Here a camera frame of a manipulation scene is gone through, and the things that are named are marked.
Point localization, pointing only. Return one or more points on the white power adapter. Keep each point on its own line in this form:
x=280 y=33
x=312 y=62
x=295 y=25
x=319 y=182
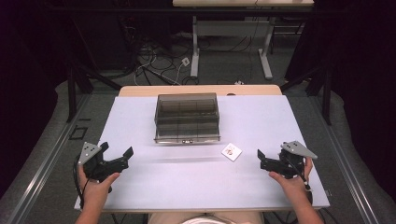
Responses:
x=185 y=61

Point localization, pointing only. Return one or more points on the person's lap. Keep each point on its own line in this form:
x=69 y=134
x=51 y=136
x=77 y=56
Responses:
x=205 y=217

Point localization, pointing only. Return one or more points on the person's left hand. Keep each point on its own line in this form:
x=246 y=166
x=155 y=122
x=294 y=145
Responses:
x=95 y=189

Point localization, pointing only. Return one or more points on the grey metal floor rail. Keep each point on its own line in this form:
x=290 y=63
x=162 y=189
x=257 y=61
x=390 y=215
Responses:
x=40 y=168
x=348 y=168

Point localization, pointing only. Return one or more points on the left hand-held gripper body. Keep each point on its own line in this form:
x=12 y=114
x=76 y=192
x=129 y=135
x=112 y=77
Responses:
x=102 y=169

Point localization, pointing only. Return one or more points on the black metal stand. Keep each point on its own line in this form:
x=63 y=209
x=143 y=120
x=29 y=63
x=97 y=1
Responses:
x=76 y=90
x=325 y=93

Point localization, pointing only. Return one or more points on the white desk with metal legs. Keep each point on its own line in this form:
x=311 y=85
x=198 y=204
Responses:
x=230 y=28

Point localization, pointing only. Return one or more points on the small white printed packet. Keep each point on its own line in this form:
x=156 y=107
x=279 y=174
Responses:
x=232 y=151

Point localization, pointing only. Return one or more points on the clear grey storage box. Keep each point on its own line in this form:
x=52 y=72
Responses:
x=186 y=118

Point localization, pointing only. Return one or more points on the white table mat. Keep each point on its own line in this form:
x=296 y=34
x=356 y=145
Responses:
x=193 y=183

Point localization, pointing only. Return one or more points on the person's right hand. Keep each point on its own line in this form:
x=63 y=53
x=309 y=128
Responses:
x=292 y=186

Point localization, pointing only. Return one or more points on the small white plug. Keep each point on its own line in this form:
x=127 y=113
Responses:
x=239 y=82

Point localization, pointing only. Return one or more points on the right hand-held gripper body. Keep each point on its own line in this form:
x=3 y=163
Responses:
x=288 y=165

